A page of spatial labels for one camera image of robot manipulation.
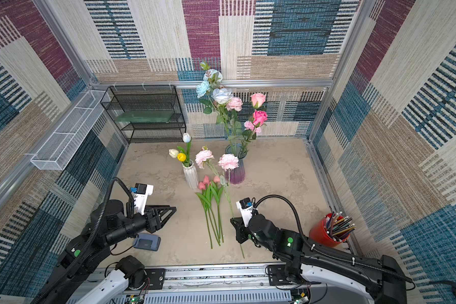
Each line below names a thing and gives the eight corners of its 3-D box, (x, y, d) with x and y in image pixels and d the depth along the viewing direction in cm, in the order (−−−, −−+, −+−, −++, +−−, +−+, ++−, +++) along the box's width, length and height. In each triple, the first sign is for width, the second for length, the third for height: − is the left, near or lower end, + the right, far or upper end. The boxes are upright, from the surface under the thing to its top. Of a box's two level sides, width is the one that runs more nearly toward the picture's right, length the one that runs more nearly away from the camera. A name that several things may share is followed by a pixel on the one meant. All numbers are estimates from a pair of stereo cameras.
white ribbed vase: (187, 189, 99) (180, 169, 86) (189, 180, 103) (182, 160, 90) (197, 189, 99) (192, 169, 86) (198, 180, 103) (194, 160, 90)
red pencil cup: (312, 253, 81) (328, 240, 68) (306, 227, 88) (319, 211, 75) (340, 253, 81) (361, 240, 68) (331, 227, 88) (349, 211, 75)
